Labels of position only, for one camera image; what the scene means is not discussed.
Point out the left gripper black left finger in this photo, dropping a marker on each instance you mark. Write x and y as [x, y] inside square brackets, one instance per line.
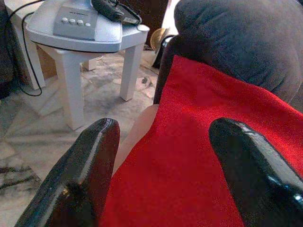
[82, 165]

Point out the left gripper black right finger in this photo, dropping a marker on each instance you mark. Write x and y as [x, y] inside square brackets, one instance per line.
[255, 177]

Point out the red pillow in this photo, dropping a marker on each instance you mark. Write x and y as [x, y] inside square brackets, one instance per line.
[184, 142]

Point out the brown fabric sofa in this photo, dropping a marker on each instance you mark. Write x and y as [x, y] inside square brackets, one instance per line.
[236, 40]

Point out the white side table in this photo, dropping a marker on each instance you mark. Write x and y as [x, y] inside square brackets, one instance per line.
[71, 82]

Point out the white grey table fan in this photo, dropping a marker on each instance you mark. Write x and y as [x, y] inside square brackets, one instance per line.
[106, 35]

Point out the round gold metal object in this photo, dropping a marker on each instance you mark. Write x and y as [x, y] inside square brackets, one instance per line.
[158, 37]

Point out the black handheld device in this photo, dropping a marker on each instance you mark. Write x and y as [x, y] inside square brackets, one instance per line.
[106, 8]

